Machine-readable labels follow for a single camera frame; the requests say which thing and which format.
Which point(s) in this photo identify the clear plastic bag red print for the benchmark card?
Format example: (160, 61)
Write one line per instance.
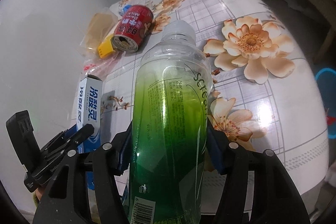
(99, 67)

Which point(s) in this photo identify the red milk can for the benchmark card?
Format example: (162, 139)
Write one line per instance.
(133, 28)

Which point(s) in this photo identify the blue white toothpaste box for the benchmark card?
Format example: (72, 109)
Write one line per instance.
(88, 111)

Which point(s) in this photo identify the left hand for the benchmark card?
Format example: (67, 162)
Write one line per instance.
(38, 193)

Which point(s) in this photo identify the yellow small box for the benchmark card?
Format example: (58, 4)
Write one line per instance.
(106, 48)

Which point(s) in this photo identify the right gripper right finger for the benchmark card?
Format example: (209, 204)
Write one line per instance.
(257, 189)

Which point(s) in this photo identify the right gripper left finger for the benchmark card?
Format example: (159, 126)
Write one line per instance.
(66, 200)

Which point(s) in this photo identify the blue wrapper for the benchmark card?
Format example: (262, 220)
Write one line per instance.
(123, 9)

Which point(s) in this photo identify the blue plastic trash basket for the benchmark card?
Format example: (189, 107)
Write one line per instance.
(326, 82)

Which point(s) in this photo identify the floral tablecloth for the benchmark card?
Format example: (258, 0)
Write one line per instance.
(271, 97)

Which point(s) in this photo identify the green plastic drink bottle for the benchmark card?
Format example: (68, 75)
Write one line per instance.
(169, 130)

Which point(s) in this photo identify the brown paper bag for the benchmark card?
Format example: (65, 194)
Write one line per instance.
(97, 30)

